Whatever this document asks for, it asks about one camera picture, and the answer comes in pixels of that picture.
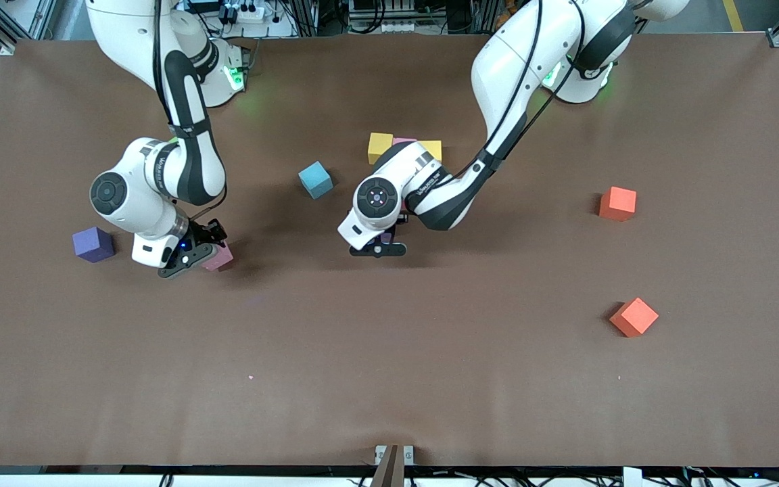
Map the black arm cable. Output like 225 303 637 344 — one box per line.
151 0 229 223
484 0 590 170

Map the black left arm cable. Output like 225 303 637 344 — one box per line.
484 0 590 170

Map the blue foam cube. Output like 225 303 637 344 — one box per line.
298 160 335 200

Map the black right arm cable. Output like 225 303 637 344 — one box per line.
151 0 229 223

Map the orange foam cube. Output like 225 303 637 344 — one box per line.
609 297 660 338
598 186 638 222

